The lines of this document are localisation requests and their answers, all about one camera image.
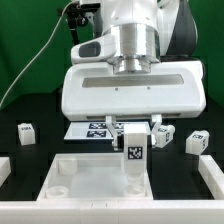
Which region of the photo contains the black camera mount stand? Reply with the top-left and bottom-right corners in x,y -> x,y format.
57,1 -> 100,45

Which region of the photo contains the white right fence wall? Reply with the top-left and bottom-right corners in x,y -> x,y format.
198,155 -> 224,200

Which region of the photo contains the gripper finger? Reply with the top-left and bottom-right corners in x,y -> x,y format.
105,116 -> 124,151
151,114 -> 162,147

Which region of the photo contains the white left fence wall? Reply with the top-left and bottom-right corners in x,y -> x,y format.
0,157 -> 11,187

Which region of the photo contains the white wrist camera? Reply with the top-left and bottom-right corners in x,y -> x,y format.
71,34 -> 117,64

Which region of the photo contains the white front fence wall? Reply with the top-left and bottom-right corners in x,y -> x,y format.
0,200 -> 224,224

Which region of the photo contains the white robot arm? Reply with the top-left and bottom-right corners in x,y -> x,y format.
61,0 -> 206,150

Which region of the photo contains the white square table top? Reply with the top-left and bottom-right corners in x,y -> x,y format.
38,153 -> 153,200

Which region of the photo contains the grey cable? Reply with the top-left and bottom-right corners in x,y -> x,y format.
0,1 -> 76,109

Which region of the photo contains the white base tag plate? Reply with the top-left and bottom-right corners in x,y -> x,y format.
63,121 -> 152,143

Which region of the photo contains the white fence wall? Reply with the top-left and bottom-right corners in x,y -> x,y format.
198,155 -> 224,200
0,157 -> 11,187
0,200 -> 224,224

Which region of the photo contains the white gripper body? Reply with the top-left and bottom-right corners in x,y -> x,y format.
61,61 -> 206,121

